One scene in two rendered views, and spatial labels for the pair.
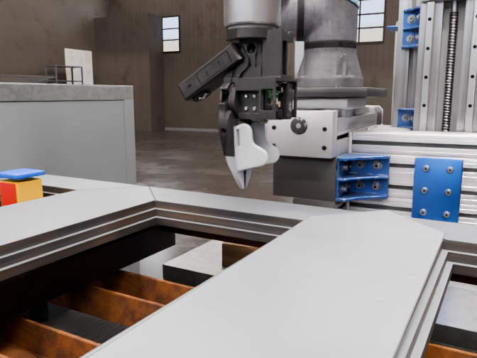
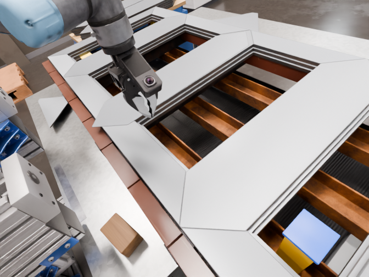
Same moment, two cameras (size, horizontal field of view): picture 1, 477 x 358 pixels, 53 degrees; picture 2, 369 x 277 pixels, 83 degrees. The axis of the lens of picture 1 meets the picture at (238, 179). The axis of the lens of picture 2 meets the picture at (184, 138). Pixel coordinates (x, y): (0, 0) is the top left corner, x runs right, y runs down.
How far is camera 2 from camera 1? 1.07 m
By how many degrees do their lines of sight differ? 115
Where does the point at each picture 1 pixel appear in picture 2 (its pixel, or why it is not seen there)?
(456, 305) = (82, 159)
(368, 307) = (166, 70)
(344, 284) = (163, 77)
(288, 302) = (180, 72)
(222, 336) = (199, 65)
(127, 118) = not seen: outside the picture
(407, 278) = not seen: hidden behind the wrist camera
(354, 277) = not seen: hidden behind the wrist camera
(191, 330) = (203, 66)
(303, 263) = (164, 87)
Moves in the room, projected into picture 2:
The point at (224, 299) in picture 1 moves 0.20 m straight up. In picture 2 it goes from (193, 74) to (182, 15)
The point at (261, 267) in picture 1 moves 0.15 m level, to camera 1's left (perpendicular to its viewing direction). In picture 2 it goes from (176, 86) to (218, 89)
